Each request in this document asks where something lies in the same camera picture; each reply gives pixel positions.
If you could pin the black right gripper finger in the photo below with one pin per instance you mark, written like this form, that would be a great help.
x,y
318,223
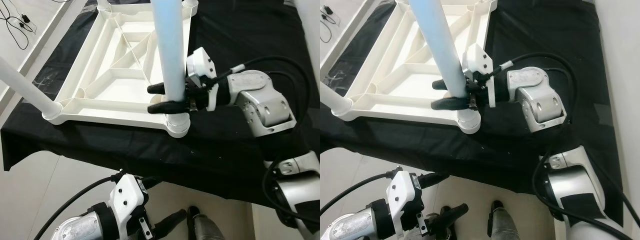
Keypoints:
x,y
167,107
442,84
450,103
157,88

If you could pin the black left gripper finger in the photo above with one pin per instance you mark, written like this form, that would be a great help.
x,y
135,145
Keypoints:
x,y
436,180
172,221
452,215

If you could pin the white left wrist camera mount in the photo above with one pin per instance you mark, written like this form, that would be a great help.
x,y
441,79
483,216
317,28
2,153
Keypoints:
x,y
402,195
127,200

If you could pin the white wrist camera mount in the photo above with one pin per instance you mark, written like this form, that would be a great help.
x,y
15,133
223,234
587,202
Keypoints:
x,y
477,60
200,62
127,200
402,195

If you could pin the black table cloth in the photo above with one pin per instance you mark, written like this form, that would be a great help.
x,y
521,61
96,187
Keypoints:
x,y
525,160
150,155

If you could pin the grey tape strip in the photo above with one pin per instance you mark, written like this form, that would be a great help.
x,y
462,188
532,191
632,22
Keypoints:
x,y
605,115

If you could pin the white plastic table top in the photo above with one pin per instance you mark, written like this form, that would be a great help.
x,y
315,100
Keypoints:
x,y
100,107
395,100

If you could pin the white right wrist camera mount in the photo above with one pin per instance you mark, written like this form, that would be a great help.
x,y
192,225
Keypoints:
x,y
200,62
477,60

